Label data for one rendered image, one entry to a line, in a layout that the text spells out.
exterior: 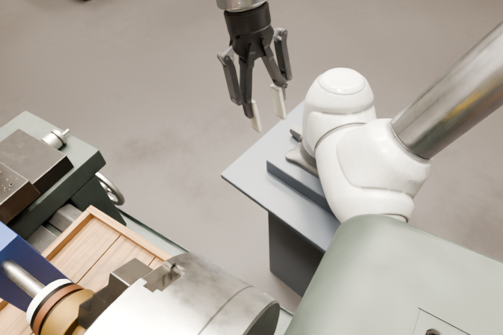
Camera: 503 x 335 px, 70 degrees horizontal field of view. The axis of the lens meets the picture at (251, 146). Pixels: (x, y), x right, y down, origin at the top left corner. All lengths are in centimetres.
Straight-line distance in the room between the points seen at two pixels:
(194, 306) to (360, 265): 17
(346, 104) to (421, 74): 197
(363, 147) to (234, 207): 124
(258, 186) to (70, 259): 49
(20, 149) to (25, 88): 206
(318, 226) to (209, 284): 57
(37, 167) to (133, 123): 150
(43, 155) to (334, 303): 76
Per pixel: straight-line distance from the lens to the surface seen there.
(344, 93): 80
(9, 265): 67
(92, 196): 103
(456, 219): 202
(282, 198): 100
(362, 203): 70
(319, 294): 38
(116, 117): 248
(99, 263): 84
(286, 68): 69
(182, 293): 41
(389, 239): 39
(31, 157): 97
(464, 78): 66
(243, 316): 40
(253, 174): 104
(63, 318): 55
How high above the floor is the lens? 159
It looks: 49 degrees down
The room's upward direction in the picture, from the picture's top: 4 degrees counter-clockwise
